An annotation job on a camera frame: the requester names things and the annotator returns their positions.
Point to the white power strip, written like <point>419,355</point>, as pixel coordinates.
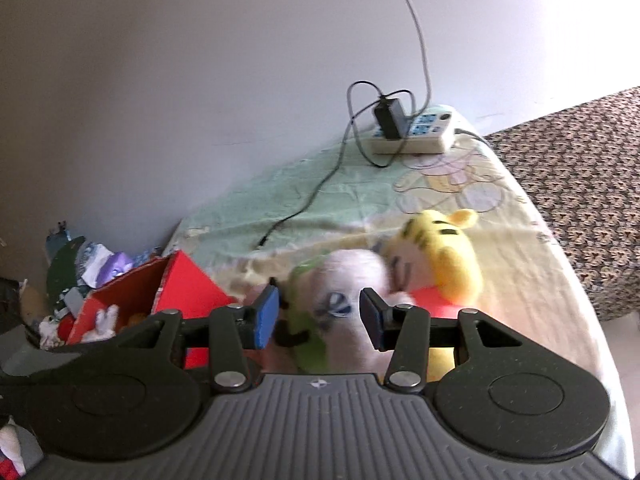
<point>430,132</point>

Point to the yellow tiger plush toy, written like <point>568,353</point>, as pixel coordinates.
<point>440,240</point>

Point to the brown patterned cloth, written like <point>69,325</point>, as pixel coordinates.
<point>575,170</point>

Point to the printed bed sheet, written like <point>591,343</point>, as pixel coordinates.
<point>500,270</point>

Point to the green plush toy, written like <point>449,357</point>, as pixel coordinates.
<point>312,355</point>

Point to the pale pink plush toy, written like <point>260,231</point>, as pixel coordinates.
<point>350,272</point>

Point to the white bunny toy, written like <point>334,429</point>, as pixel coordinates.
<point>102,322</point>

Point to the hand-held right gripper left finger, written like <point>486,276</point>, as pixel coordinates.
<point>266,317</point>

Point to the red cardboard box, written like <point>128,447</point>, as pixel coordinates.
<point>185,280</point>

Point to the purple packet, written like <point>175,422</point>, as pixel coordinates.
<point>116,266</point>

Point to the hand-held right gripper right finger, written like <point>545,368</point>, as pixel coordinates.
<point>371,317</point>

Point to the black charger adapter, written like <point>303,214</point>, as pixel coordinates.
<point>390,117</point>

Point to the white red cloth toy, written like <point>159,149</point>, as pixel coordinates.
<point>17,447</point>

